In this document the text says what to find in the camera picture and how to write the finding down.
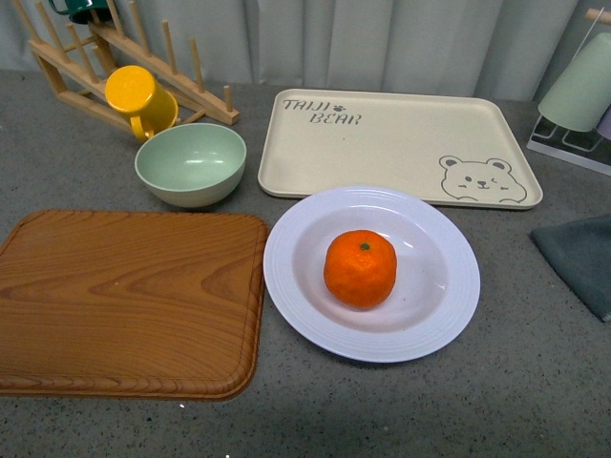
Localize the yellow mug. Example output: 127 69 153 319
105 65 179 142

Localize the dark green mug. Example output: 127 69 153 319
49 0 112 25

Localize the light green cup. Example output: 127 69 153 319
538 32 610 132

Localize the beige bear tray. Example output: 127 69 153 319
258 89 543 210

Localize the dark grey cloth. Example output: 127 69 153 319
530 215 610 323

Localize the grey curtain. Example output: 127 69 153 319
0 0 611 102

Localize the purple cup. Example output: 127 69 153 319
596 107 611 140

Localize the light green bowl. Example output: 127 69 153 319
135 123 247 208

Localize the orange mandarin fruit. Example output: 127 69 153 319
323 230 398 309

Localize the wooden peg drying rack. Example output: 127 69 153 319
12 1 240 132

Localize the white round plate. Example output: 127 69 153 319
263 187 480 363

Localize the wooden cutting board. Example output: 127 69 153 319
1 210 268 401

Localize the white cup holder stand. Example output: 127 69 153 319
527 31 610 176

